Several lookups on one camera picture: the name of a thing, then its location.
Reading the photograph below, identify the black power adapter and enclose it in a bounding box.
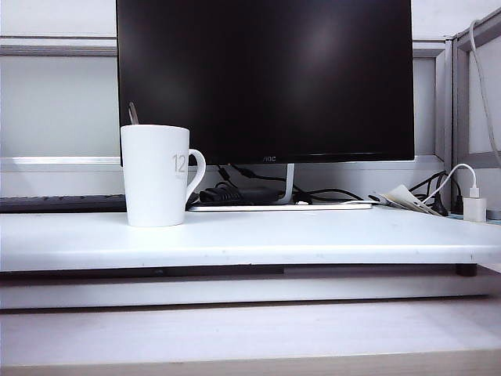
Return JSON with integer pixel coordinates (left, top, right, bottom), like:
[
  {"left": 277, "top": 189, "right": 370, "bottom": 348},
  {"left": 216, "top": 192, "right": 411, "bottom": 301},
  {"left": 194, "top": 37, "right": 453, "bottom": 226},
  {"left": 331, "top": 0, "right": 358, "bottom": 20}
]
[{"left": 199, "top": 186, "right": 287, "bottom": 205}]

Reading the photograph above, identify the silver monitor stand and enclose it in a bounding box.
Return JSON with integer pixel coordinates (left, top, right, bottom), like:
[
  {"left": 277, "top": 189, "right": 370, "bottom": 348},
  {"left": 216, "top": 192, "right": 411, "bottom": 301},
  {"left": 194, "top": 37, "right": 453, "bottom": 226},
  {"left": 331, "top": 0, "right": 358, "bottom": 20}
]
[{"left": 187, "top": 163, "right": 374, "bottom": 212}]

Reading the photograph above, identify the white desk riser board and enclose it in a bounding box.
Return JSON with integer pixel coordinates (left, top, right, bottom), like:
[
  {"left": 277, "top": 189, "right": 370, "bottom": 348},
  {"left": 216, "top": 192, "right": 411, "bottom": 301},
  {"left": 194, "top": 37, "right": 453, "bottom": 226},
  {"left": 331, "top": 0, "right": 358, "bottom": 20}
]
[{"left": 0, "top": 204, "right": 501, "bottom": 275}]

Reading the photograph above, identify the white ceramic mug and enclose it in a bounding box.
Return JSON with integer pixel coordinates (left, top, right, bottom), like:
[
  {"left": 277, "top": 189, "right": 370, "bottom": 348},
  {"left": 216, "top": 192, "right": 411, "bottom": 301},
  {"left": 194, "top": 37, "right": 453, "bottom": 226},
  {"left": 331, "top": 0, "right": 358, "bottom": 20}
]
[{"left": 120, "top": 125, "right": 207, "bottom": 228}]

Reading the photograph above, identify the black AOC monitor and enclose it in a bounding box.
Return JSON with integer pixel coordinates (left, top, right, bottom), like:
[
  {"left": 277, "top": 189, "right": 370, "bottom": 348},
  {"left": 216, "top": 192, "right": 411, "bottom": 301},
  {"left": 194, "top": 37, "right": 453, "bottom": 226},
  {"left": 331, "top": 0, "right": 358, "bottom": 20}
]
[{"left": 115, "top": 0, "right": 416, "bottom": 166}]

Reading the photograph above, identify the folded paper booklet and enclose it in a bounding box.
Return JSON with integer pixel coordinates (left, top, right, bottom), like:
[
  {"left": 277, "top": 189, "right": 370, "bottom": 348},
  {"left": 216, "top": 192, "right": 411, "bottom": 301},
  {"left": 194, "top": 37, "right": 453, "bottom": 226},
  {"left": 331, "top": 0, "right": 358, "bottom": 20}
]
[{"left": 369, "top": 185, "right": 440, "bottom": 216}]

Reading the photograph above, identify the black keyboard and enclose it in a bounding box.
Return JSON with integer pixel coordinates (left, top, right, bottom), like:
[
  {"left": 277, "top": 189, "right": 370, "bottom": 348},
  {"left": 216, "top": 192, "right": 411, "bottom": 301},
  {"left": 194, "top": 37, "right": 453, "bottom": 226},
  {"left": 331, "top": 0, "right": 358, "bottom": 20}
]
[{"left": 0, "top": 193, "right": 128, "bottom": 214}]

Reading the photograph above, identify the white USB charger block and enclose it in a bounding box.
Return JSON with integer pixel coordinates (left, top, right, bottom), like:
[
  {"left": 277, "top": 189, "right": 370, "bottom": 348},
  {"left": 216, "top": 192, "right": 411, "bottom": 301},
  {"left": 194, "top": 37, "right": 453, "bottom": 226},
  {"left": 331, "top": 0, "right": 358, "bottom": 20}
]
[{"left": 463, "top": 197, "right": 488, "bottom": 225}]

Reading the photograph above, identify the black monitor cable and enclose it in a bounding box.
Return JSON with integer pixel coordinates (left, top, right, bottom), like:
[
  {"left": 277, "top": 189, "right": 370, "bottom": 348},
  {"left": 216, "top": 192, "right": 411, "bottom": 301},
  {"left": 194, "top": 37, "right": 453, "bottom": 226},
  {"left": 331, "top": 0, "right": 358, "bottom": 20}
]
[{"left": 217, "top": 164, "right": 377, "bottom": 205}]

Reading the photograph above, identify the black cable bundle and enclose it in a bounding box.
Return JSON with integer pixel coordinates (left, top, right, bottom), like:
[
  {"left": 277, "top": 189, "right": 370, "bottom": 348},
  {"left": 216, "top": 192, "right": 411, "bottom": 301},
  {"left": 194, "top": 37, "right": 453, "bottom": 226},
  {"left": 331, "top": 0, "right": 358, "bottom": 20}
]
[{"left": 408, "top": 170, "right": 450, "bottom": 217}]

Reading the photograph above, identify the grey side partition frame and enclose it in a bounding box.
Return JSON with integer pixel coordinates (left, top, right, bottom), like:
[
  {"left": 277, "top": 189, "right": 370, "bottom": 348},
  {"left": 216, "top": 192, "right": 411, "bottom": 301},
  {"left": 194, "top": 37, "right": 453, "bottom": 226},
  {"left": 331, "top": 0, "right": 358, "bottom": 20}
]
[{"left": 445, "top": 6, "right": 501, "bottom": 215}]

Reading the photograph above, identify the white USB cable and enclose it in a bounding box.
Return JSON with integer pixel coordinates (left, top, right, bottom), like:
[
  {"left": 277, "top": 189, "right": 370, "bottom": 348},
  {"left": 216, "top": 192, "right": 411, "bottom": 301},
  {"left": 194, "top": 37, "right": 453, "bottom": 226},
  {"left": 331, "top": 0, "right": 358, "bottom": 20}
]
[{"left": 420, "top": 163, "right": 481, "bottom": 205}]

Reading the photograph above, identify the thick grey hanging cable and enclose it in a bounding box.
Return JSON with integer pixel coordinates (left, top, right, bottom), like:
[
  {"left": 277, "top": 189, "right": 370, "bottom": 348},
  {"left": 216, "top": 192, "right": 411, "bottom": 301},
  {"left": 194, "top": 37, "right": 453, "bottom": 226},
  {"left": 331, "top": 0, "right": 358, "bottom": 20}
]
[{"left": 469, "top": 19, "right": 501, "bottom": 166}]

